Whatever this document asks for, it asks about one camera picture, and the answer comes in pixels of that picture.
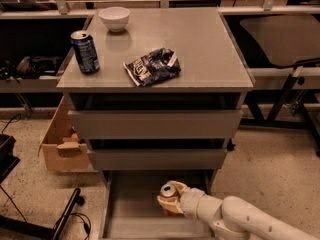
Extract open grey bottom drawer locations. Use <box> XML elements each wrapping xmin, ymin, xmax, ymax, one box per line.
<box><xmin>99</xmin><ymin>170</ymin><xmax>216</xmax><ymax>240</ymax></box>

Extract black cable on floor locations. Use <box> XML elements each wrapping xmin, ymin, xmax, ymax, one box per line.
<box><xmin>53</xmin><ymin>212</ymin><xmax>92</xmax><ymax>240</ymax></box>

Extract white ceramic bowl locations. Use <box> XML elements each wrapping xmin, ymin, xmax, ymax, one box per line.
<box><xmin>98</xmin><ymin>7</ymin><xmax>130</xmax><ymax>32</ymax></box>

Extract grey top drawer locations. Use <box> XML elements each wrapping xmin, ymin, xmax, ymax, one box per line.
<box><xmin>68</xmin><ymin>110</ymin><xmax>242</xmax><ymax>139</ymax></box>

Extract grey middle drawer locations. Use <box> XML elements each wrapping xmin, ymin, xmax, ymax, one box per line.
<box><xmin>88</xmin><ymin>149</ymin><xmax>227</xmax><ymax>170</ymax></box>

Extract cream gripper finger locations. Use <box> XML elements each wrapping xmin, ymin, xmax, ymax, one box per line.
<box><xmin>170</xmin><ymin>181</ymin><xmax>189</xmax><ymax>197</ymax></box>
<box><xmin>157</xmin><ymin>196</ymin><xmax>183</xmax><ymax>214</ymax></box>

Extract red coke can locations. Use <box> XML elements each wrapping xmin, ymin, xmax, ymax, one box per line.
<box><xmin>158</xmin><ymin>183</ymin><xmax>177</xmax><ymax>216</ymax></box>

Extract blue chip bag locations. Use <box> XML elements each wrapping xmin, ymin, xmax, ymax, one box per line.
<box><xmin>123</xmin><ymin>48</ymin><xmax>181</xmax><ymax>87</ymax></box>

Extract grey drawer cabinet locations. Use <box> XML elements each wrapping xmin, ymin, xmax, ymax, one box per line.
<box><xmin>58</xmin><ymin>8</ymin><xmax>253</xmax><ymax>170</ymax></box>

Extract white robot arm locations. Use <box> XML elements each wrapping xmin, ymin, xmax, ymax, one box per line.
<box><xmin>157</xmin><ymin>181</ymin><xmax>319</xmax><ymax>240</ymax></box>

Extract blue soda can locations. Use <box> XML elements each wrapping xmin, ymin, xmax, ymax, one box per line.
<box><xmin>70</xmin><ymin>30</ymin><xmax>100</xmax><ymax>74</ymax></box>

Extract black chair base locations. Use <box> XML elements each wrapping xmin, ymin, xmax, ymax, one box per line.
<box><xmin>0</xmin><ymin>133</ymin><xmax>86</xmax><ymax>240</ymax></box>

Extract cardboard box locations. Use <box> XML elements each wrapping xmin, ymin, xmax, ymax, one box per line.
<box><xmin>41</xmin><ymin>98</ymin><xmax>91</xmax><ymax>171</ymax></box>

